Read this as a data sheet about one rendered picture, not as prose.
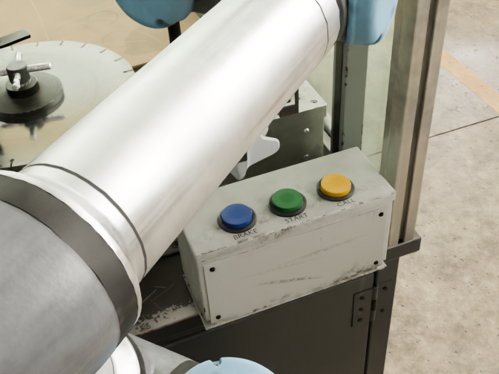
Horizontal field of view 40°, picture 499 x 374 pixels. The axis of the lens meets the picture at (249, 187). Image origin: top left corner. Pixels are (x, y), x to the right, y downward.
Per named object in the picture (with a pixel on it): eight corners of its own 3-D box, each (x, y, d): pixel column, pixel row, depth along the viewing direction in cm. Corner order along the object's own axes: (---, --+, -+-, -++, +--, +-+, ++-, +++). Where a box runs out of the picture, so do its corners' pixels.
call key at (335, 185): (341, 181, 93) (342, 170, 92) (356, 199, 91) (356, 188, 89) (315, 189, 92) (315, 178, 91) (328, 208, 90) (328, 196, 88)
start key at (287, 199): (295, 195, 92) (295, 184, 90) (307, 214, 89) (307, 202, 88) (267, 204, 91) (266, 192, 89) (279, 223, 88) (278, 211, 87)
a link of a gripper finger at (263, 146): (284, 182, 82) (283, 119, 76) (237, 195, 80) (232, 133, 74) (274, 167, 84) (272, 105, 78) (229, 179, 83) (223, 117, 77)
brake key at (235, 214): (246, 210, 90) (245, 199, 89) (258, 230, 87) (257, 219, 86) (217, 219, 89) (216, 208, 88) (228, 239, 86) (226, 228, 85)
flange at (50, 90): (27, 126, 96) (22, 111, 94) (-29, 107, 100) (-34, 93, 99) (79, 86, 103) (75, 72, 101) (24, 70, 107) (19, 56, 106)
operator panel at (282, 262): (352, 220, 107) (357, 145, 97) (387, 268, 100) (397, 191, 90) (182, 275, 101) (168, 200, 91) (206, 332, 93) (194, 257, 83)
